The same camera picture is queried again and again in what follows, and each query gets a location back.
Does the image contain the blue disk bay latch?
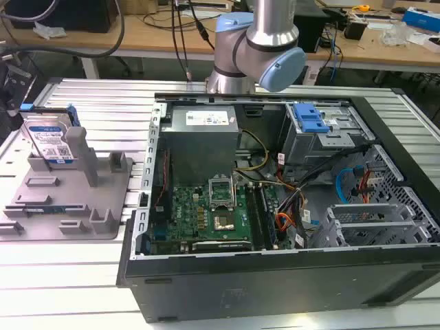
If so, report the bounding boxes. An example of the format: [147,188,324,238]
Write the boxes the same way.
[292,102,331,134]

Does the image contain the metal disk bay cage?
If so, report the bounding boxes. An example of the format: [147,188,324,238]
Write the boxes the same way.
[280,102,376,173]

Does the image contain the hard disk in blue carrier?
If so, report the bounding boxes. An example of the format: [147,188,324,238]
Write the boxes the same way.
[19,103,81,165]

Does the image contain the grey power supply unit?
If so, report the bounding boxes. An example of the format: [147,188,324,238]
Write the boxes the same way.
[159,104,239,187]

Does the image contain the metal socket cover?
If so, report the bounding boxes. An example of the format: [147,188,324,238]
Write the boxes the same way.
[208,176,235,211]

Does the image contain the green motherboard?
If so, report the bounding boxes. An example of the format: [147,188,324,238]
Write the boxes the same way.
[149,181,280,254]

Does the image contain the CPU socket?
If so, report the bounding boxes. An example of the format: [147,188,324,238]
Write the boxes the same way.
[212,212,235,232]

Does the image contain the RAM stick in slot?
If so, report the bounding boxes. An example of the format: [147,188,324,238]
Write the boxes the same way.
[257,184,278,250]
[246,184,267,251]

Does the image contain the graphics card with black shroud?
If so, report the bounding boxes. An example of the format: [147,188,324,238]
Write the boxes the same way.
[190,239,253,254]

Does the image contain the black open PC case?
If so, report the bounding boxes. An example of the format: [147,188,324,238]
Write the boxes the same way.
[115,91,440,323]

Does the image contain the wooden desk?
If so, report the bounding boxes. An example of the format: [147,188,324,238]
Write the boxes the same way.
[0,9,440,74]

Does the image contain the grey parts rack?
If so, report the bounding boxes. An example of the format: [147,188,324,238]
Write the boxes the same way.
[0,126,134,241]

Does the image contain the black computer tower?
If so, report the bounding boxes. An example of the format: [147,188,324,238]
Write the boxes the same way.
[292,0,331,54]

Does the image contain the RAM stick on rack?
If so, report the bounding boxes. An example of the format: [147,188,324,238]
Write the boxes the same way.
[21,205,84,215]

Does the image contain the clear plastic bag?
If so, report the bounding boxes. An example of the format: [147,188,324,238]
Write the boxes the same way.
[32,21,67,39]
[379,21,419,47]

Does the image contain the blue cardboard box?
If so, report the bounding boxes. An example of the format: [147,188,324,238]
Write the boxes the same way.
[401,7,440,34]

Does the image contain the yellow and black power wires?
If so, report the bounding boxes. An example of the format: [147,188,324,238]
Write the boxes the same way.
[234,128,270,172]

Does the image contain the red wire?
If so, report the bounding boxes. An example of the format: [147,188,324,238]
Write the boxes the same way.
[153,148,171,211]

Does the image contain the orange wire bundle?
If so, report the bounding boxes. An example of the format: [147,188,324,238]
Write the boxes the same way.
[275,212,297,237]

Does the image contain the blue SATA wire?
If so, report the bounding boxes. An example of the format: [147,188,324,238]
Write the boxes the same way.
[335,166,364,211]

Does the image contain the black cable with plug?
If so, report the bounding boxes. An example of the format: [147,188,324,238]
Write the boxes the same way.
[171,0,216,80]

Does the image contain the orange SATA wire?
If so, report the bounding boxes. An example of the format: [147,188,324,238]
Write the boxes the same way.
[357,164,374,204]

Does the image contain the blue hanging cable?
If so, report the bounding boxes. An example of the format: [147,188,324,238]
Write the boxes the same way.
[324,26,344,83]

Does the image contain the thick grey cable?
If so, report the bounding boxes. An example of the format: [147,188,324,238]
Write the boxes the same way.
[0,0,125,58]

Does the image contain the black device with cable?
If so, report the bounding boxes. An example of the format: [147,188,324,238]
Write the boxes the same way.
[0,51,38,113]

